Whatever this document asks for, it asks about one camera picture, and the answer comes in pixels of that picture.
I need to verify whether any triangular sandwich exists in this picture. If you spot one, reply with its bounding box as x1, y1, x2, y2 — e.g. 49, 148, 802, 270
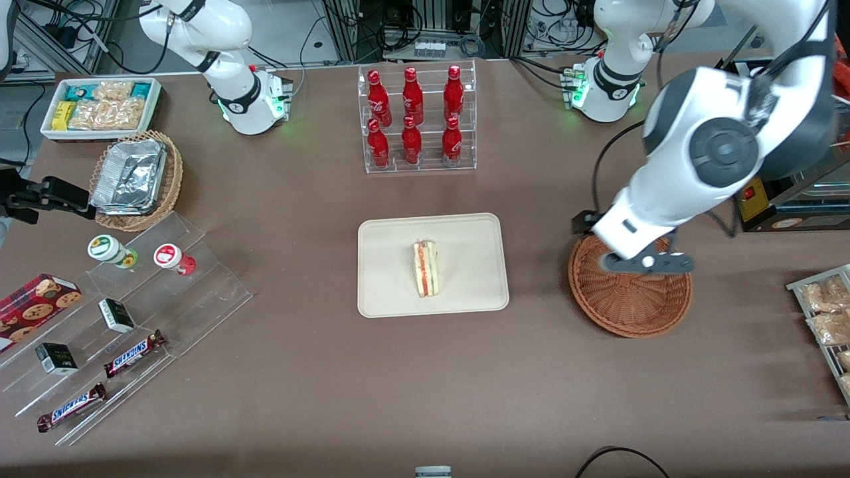
413, 240, 442, 298

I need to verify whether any silver foil tray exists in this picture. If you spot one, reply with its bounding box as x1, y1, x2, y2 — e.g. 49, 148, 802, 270
90, 139, 167, 216

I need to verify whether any round brown wicker basket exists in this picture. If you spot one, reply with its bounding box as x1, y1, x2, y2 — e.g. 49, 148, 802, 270
568, 234, 693, 339

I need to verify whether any tan wicker basket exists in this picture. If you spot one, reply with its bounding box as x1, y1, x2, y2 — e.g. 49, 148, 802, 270
88, 129, 184, 232

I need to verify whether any beige plastic tray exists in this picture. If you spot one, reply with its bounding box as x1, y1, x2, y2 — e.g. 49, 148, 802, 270
357, 212, 510, 319

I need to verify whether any green lid cup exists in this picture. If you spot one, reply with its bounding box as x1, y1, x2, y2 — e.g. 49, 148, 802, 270
87, 234, 139, 269

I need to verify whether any white snack bin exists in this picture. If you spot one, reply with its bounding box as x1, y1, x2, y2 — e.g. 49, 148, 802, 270
40, 77, 163, 143

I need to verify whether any clear cracker bag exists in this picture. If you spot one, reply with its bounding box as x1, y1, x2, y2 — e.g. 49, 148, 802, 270
106, 98, 145, 131
68, 100, 110, 131
93, 81, 133, 102

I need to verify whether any red cookie box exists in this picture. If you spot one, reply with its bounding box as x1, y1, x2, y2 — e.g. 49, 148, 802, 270
0, 274, 82, 353

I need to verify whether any red lid cup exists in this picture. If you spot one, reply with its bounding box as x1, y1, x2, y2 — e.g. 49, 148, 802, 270
153, 244, 197, 276

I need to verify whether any small black box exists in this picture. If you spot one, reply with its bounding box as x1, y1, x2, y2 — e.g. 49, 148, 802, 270
98, 298, 136, 334
35, 343, 78, 376

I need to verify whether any red cola bottle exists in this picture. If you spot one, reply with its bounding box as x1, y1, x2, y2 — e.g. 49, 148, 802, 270
367, 118, 390, 169
401, 115, 423, 165
442, 116, 463, 165
367, 69, 392, 127
444, 64, 465, 123
402, 66, 424, 125

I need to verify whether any clear acrylic step display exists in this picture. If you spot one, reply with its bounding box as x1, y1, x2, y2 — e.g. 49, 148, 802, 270
0, 211, 254, 447

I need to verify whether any clear acrylic bottle rack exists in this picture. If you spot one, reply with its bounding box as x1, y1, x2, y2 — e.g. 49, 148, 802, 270
357, 58, 477, 175

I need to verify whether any black food warmer machine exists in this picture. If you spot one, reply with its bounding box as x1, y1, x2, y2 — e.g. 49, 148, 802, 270
714, 56, 850, 233

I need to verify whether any brown Snickers bar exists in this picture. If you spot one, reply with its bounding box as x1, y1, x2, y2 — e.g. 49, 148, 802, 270
104, 330, 167, 379
37, 382, 108, 433

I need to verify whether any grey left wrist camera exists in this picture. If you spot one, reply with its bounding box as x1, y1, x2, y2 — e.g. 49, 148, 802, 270
600, 251, 696, 275

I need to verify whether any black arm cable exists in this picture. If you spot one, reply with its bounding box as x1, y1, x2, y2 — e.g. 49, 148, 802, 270
592, 119, 648, 214

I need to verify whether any grey wire rack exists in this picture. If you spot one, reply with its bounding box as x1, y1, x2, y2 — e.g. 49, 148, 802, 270
786, 264, 850, 407

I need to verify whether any black floor cable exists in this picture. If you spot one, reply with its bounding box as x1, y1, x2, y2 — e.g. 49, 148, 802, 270
574, 446, 671, 478

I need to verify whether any aluminium frame rack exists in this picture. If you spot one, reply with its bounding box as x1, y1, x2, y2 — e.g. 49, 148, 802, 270
322, 0, 532, 64

